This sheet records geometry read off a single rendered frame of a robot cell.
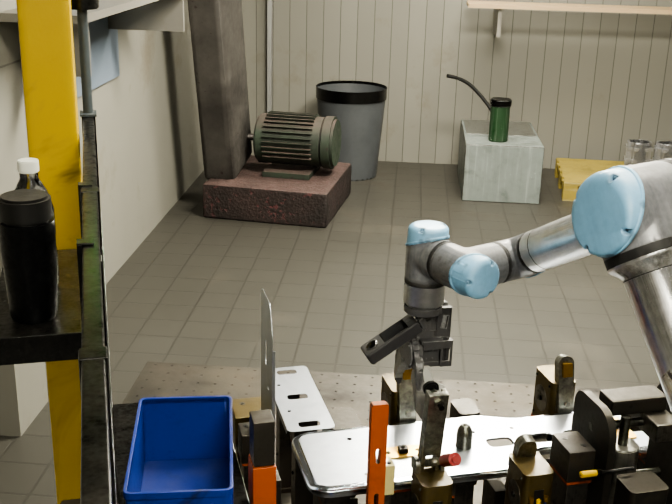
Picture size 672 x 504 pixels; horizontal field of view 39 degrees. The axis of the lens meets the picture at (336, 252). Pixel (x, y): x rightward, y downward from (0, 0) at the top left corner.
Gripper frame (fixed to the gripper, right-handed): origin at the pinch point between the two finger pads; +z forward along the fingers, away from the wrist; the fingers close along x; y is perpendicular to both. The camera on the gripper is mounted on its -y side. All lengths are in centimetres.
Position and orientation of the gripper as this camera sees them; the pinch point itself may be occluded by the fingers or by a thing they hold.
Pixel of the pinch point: (406, 401)
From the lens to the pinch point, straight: 186.1
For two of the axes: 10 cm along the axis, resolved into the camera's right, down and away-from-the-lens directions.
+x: -2.4, -3.2, 9.2
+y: 9.7, -0.5, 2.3
